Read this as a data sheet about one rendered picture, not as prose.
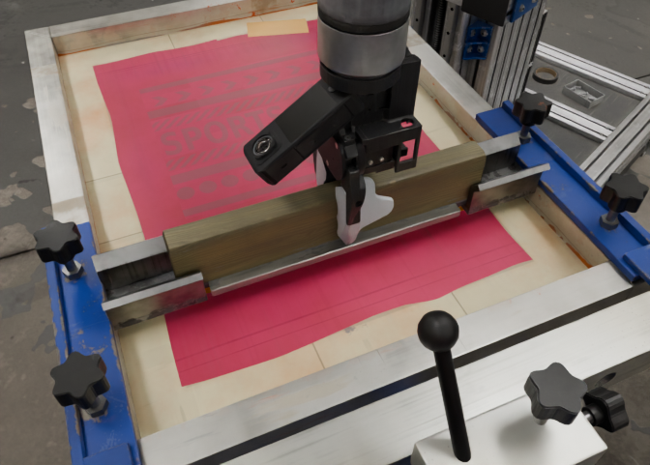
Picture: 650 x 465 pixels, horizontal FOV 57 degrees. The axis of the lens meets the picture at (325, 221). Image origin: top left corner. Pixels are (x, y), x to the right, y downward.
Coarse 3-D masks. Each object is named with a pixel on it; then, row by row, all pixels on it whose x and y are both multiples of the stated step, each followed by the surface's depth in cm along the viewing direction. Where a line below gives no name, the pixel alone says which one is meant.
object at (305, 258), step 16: (448, 208) 69; (400, 224) 68; (416, 224) 68; (368, 240) 66; (384, 240) 67; (288, 256) 64; (304, 256) 64; (320, 256) 65; (240, 272) 63; (256, 272) 63; (272, 272) 63; (224, 288) 62
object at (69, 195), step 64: (192, 0) 104; (256, 0) 105; (448, 64) 91; (64, 128) 80; (64, 192) 72; (512, 320) 59; (128, 384) 58; (320, 384) 55; (384, 384) 55; (192, 448) 51; (256, 448) 53
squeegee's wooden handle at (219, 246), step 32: (448, 160) 65; (480, 160) 66; (320, 192) 62; (384, 192) 63; (416, 192) 66; (448, 192) 68; (192, 224) 59; (224, 224) 59; (256, 224) 59; (288, 224) 61; (320, 224) 63; (384, 224) 67; (192, 256) 59; (224, 256) 60; (256, 256) 62
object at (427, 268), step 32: (448, 224) 73; (480, 224) 73; (352, 256) 70; (384, 256) 70; (416, 256) 70; (448, 256) 70; (480, 256) 70; (512, 256) 70; (384, 288) 66; (416, 288) 66; (448, 288) 66
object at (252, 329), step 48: (192, 48) 100; (144, 144) 83; (144, 192) 77; (288, 192) 77; (240, 288) 66; (288, 288) 66; (336, 288) 66; (192, 336) 62; (240, 336) 62; (288, 336) 62
